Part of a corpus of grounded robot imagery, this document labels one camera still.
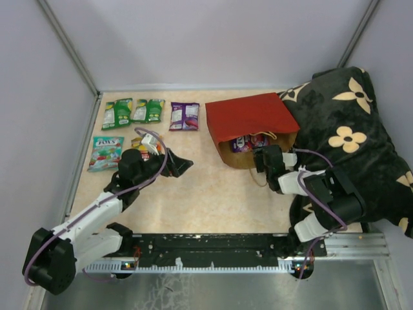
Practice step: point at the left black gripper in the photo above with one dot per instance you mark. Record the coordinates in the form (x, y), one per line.
(175, 166)

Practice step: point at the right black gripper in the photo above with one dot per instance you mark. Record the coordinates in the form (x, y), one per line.
(259, 156)

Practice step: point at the purple candy bag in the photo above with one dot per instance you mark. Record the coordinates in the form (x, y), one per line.
(248, 142)
(184, 116)

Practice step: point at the red brown paper bag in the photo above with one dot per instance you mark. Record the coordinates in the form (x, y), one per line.
(259, 114)

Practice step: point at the orange candy bag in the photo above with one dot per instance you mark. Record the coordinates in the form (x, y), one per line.
(136, 144)

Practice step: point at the green yellow snack bag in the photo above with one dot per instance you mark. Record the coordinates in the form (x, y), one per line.
(117, 114)
(148, 111)

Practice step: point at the colourful candy bag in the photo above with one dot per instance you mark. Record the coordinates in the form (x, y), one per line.
(106, 153)

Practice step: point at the black floral pillow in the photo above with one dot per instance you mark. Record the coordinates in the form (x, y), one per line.
(339, 121)

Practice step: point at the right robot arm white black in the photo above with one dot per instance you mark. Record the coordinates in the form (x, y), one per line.
(335, 201)

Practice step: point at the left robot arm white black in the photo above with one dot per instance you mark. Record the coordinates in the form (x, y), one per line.
(55, 256)

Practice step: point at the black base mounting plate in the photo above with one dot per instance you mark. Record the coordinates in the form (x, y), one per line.
(214, 250)

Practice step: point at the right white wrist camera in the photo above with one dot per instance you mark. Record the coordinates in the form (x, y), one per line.
(289, 159)

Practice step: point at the white toothed cable rail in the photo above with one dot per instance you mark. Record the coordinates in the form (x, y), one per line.
(125, 267)

